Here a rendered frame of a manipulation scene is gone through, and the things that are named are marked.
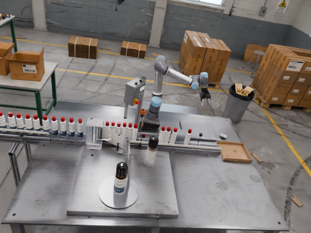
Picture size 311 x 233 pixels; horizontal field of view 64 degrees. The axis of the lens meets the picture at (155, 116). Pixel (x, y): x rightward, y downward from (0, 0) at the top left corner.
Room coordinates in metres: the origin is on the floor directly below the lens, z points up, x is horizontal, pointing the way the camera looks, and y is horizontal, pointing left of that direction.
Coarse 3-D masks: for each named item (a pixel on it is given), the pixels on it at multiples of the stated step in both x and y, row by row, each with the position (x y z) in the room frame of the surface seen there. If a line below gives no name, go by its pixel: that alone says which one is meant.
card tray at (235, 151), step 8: (224, 144) 2.13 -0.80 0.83; (232, 144) 2.15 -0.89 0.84; (240, 144) 2.17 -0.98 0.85; (224, 152) 2.00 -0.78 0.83; (232, 152) 2.02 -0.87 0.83; (240, 152) 2.05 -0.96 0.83; (248, 152) 2.03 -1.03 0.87; (224, 160) 1.87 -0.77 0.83; (232, 160) 1.89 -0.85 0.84; (240, 160) 1.90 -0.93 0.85; (248, 160) 1.92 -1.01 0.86
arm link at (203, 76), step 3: (204, 72) 2.41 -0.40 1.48; (201, 75) 2.36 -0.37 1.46; (204, 75) 2.35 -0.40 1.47; (207, 75) 2.37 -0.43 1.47; (201, 78) 2.35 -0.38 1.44; (204, 78) 2.35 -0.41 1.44; (207, 78) 2.36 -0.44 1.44; (201, 81) 2.35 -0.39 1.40; (204, 81) 2.34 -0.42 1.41; (207, 81) 2.36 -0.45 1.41
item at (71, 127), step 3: (72, 120) 1.70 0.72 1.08; (69, 123) 1.69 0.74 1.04; (72, 123) 1.70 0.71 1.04; (69, 126) 1.69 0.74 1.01; (72, 126) 1.69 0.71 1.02; (69, 129) 1.69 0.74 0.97; (72, 129) 1.69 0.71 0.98; (69, 132) 1.69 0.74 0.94; (72, 132) 1.69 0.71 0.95; (69, 135) 1.69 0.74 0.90; (72, 135) 1.69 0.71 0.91
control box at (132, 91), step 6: (138, 78) 1.98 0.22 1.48; (126, 84) 1.84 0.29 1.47; (132, 84) 1.85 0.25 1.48; (138, 84) 1.87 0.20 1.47; (126, 90) 1.83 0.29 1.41; (132, 90) 1.81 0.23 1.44; (138, 90) 1.85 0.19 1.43; (126, 96) 1.83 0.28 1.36; (132, 96) 1.81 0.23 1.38; (126, 102) 1.83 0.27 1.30; (132, 102) 1.80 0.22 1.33
